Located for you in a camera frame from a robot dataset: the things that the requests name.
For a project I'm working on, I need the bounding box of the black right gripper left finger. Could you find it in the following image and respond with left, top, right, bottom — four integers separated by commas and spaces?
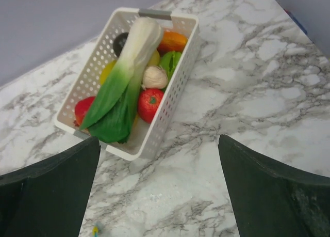
1, 137, 101, 236

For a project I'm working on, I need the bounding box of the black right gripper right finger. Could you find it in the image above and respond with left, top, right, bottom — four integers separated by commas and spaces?
218, 135, 329, 236

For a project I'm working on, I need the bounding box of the toy bok choy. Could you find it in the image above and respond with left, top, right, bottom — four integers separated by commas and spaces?
80, 17, 163, 143

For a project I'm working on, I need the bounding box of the red toy tomato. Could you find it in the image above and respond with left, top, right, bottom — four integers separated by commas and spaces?
138, 88, 164, 123

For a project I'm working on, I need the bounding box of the yellow toy lemon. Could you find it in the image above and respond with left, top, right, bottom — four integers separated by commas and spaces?
147, 50, 160, 67

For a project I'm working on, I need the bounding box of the clear zip top bag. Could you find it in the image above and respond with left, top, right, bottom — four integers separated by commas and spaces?
91, 223, 103, 237

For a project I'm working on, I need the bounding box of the red toy apple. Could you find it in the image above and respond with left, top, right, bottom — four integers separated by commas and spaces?
74, 96, 95, 126

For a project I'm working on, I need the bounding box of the toy garlic bulb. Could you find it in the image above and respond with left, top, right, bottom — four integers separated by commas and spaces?
141, 66, 169, 90

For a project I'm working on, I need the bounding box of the dark toy avocado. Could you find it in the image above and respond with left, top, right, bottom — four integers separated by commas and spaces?
113, 32, 128, 57

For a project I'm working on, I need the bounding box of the green toy pepper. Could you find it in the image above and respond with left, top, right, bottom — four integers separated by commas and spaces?
159, 51, 182, 81

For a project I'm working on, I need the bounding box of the white perforated plastic basket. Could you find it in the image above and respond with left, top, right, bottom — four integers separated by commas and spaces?
54, 7, 201, 161

